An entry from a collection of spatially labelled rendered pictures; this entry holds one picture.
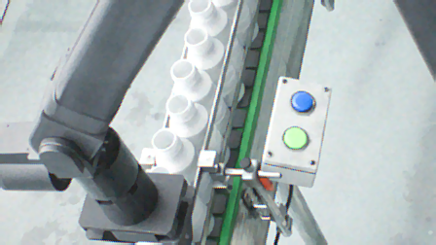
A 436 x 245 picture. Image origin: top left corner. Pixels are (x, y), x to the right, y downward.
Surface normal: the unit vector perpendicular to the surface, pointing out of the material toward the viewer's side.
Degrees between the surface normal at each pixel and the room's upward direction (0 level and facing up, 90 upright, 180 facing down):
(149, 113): 0
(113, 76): 87
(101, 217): 1
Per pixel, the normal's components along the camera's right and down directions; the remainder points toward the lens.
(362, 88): -0.25, -0.50
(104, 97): -0.05, 0.76
